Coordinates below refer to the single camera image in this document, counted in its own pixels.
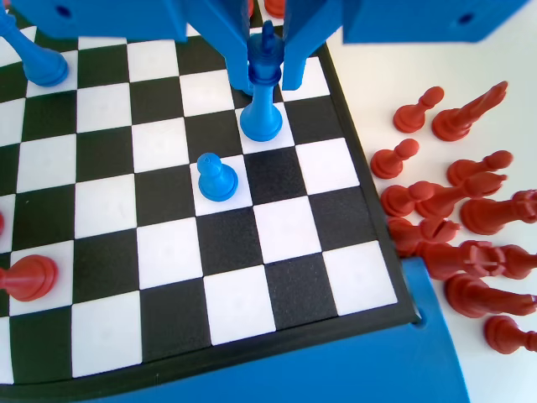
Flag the blue king chess piece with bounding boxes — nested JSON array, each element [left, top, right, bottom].
[[239, 20, 284, 144]]

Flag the blue queen chess piece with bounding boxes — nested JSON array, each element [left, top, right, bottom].
[[0, 0, 70, 87]]

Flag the red rook chess piece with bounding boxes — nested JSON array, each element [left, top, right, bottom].
[[414, 239, 505, 282], [459, 189, 537, 237]]

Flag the red bishop chess piece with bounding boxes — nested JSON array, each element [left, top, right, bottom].
[[385, 215, 462, 259], [414, 170, 509, 221]]

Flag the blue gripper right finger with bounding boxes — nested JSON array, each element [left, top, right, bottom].
[[281, 0, 349, 92]]

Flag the black and white chessboard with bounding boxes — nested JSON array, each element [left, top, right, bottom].
[[0, 0, 425, 399]]

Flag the blue printed base plate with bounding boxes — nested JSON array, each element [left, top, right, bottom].
[[121, 255, 472, 403]]

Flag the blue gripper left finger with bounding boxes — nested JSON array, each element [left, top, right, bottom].
[[186, 0, 250, 93]]

